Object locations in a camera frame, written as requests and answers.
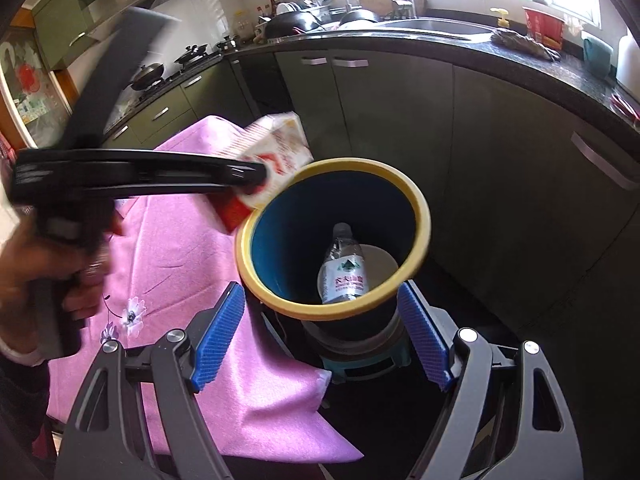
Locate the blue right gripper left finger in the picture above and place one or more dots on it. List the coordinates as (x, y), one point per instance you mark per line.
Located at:
(211, 333)

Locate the steel kitchen sink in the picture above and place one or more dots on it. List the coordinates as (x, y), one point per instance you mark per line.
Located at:
(442, 28)

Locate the glass sliding door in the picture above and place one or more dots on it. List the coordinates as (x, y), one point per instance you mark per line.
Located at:
(30, 91)

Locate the black wok on stove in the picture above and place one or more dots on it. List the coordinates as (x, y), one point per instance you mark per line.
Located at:
(147, 76)

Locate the black lidded pot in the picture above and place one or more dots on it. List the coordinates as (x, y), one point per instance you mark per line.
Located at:
(191, 55)

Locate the dark green counter cabinets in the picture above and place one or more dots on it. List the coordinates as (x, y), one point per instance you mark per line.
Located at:
(533, 187)

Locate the green lower drawer cabinet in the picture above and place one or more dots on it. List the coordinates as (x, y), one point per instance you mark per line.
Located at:
(211, 90)

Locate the dark rag on counter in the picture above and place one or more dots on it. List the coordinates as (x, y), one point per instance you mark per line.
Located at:
(512, 40)

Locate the yellow rimmed blue trash bin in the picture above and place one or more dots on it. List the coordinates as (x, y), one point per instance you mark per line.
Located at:
(281, 247)

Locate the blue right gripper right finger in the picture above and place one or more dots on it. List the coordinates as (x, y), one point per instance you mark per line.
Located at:
(431, 347)

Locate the green upper cabinets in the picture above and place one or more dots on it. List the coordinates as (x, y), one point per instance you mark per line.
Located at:
(66, 28)

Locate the red scissors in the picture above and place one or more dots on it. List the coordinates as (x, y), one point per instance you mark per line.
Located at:
(624, 109)

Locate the chrome sink faucet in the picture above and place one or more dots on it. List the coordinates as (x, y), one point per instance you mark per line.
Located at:
(401, 10)

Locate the purple floral tablecloth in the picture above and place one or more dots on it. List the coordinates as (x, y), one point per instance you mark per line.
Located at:
(173, 260)

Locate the white kettle jug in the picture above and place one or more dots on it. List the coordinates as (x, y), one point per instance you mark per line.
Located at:
(628, 65)

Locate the yellow soap dispenser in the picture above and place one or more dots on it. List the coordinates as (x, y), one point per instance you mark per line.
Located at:
(502, 17)

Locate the red cup on counter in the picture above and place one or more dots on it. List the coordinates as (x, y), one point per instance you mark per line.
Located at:
(544, 28)

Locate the red paper noodle bucket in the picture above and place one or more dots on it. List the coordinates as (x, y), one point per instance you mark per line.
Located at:
(380, 265)

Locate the red white milk carton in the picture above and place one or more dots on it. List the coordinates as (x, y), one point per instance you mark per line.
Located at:
(277, 141)

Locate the clear plastic water bottle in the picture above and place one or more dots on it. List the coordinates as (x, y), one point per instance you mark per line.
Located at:
(343, 275)

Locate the teal mug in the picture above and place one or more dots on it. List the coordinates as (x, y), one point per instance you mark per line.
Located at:
(597, 55)

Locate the large black wok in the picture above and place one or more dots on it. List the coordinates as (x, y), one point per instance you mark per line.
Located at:
(291, 24)

